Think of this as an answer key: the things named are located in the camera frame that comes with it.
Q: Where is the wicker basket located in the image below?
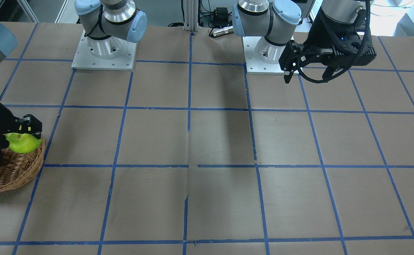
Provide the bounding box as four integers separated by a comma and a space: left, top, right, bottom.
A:
0, 139, 46, 193

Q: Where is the green apple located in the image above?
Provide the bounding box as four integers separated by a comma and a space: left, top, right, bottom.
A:
5, 133, 42, 154

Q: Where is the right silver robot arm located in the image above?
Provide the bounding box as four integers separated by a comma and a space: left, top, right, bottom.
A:
0, 0, 148, 150

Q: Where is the aluminium frame post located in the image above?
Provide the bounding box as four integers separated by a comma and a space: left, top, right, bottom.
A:
182, 0, 199, 33

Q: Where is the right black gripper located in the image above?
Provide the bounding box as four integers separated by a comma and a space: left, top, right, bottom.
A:
0, 103, 43, 149

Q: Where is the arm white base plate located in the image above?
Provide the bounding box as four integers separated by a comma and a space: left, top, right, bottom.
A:
242, 36, 288, 75
71, 31, 137, 71

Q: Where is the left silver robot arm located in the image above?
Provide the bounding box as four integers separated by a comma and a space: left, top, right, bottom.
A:
231, 0, 377, 84

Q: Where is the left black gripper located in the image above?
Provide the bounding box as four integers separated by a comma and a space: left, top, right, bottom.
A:
279, 5, 377, 84

